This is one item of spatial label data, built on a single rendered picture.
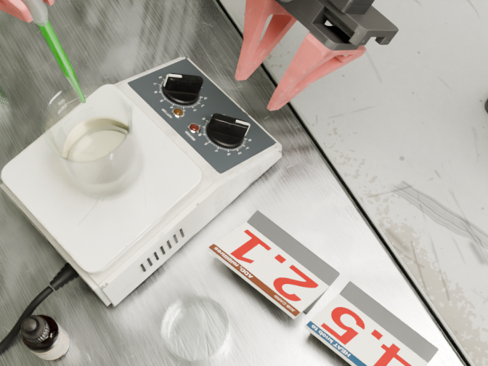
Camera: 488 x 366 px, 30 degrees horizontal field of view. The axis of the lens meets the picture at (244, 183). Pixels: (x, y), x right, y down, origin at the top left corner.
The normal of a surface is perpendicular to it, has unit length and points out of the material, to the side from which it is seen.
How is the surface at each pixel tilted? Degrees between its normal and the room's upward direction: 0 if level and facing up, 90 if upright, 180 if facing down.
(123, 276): 90
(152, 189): 0
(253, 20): 61
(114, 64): 0
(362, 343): 40
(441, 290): 0
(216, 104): 30
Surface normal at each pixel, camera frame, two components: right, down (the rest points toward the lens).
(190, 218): 0.69, 0.66
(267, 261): 0.37, -0.75
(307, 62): -0.67, 0.39
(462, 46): -0.05, -0.37
